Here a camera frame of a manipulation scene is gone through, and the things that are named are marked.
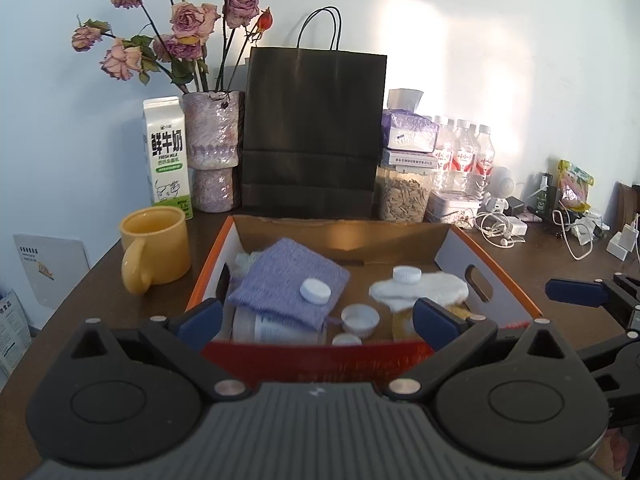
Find white charging cable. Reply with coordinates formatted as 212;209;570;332
552;207;608;261

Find purple tissue pack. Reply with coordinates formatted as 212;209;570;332
381;88;440;153

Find purple knitted cloth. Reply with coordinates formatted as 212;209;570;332
226;238;351;331

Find small green bottle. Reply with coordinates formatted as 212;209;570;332
539;172;561;216

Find dried pink rose bouquet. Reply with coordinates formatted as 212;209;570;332
71;0;275;95

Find crumpled clear wrapper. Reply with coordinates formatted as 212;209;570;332
234;251;262;281

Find white green milk carton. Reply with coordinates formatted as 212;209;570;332
143;96;194;220

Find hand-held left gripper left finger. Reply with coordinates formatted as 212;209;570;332
70;297;248;402

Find white metal tin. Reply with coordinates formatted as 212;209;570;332
425;190;482;226

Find yellow snack packet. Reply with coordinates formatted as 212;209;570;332
556;159;596;211

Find printed booklet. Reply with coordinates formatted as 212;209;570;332
0;287;33;381

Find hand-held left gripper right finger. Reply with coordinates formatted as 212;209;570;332
382;297;581;403

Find white plastic jar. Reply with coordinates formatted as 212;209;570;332
231;305;328;345

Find white fuzzy cloth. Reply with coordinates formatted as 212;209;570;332
369;271;470;313

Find person's right hand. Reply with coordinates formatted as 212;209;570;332
592;426;638;480

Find purple speckled vase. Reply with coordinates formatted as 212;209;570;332
181;90;245;213

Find white ribbed bottle cap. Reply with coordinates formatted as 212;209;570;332
341;305;381;337

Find white wired earphones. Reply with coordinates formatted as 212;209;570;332
472;210;528;248

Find clear jar of seeds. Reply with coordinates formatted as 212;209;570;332
375;162;435;223

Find white paper card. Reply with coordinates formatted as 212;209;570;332
13;233;91;311

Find black paper bag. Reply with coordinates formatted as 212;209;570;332
241;6;388;220

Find yellow ceramic mug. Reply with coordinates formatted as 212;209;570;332
119;206;192;295

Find flat white box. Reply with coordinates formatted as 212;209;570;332
381;148;438;167

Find small white desk fan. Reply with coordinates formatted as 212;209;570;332
482;166;516;213

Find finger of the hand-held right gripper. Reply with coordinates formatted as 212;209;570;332
545;272;640;333

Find red label water bottle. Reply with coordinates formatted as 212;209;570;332
472;124;496;196
452;119;476;193
432;116;456;193

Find brown board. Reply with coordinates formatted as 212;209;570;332
617;182;640;223

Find red printed cardboard box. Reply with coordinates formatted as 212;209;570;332
186;215;543;386

